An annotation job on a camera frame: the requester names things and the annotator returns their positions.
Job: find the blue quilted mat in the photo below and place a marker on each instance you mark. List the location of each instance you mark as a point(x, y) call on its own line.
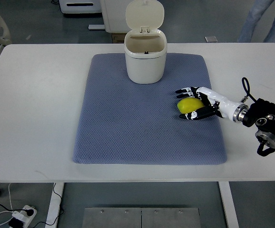
point(122, 122)

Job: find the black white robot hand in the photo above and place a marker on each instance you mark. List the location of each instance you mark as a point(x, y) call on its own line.
point(213, 104)

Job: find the white trash can with lid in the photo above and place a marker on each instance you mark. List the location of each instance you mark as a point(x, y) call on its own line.
point(145, 45)

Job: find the cardboard box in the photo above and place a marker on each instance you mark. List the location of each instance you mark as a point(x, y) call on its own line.
point(118, 38)

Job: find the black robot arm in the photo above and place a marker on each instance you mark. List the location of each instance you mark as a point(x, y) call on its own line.
point(261, 114)

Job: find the yellow lemon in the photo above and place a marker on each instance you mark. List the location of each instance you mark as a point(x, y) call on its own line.
point(189, 104)

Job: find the white appliance with slot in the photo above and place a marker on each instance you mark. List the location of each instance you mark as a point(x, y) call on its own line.
point(80, 6)

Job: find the metal floor plate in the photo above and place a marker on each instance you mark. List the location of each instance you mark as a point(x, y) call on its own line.
point(129, 217)

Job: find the small grey floor plate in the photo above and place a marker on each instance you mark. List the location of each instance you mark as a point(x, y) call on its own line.
point(211, 39)

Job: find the white power strip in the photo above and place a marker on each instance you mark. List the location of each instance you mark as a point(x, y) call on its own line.
point(25, 215)

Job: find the white cabinet base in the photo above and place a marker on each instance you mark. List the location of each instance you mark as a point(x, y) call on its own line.
point(113, 13)

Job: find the white table leg right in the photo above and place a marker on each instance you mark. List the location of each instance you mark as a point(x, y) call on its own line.
point(228, 204)

